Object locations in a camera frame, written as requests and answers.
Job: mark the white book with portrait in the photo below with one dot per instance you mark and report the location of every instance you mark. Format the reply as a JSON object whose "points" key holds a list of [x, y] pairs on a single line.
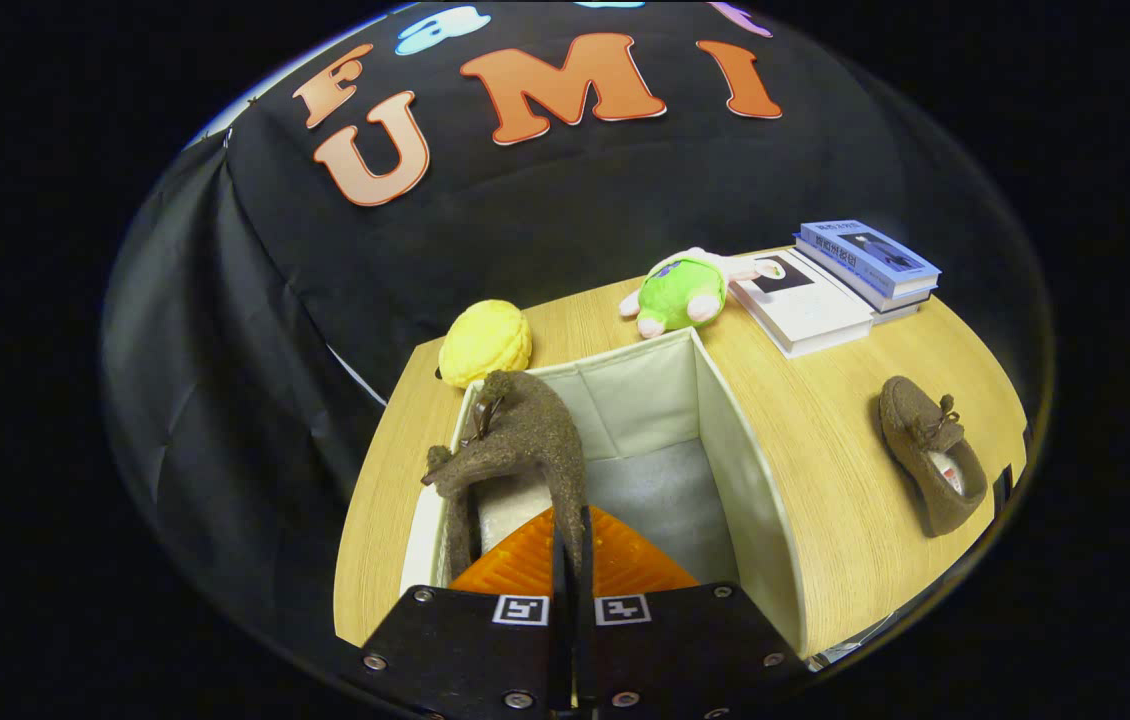
{"points": [[810, 305]]}

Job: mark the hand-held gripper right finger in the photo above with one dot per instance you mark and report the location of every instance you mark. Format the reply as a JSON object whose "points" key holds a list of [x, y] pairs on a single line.
{"points": [[685, 650]]}

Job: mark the green and pink plush toy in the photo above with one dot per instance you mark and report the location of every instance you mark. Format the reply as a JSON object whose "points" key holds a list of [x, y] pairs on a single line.
{"points": [[685, 290]]}

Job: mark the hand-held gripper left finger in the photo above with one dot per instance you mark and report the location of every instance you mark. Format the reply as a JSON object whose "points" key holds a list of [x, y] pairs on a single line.
{"points": [[465, 650]]}

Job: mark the beige fabric storage box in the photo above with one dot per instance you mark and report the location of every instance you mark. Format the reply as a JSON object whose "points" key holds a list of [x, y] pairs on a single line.
{"points": [[645, 400]]}

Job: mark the black table clamp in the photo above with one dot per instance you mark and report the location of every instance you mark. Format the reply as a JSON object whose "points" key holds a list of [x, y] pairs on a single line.
{"points": [[1005, 492]]}

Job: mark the black backdrop cloth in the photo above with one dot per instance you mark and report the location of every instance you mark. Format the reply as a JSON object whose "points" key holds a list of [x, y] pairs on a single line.
{"points": [[575, 200]]}

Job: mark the brown furry shoe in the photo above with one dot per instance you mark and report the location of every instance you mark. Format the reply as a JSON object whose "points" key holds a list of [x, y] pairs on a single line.
{"points": [[525, 430], [925, 450]]}

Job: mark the yellow plush toy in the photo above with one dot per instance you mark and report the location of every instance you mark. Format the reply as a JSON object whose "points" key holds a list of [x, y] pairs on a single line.
{"points": [[485, 342]]}

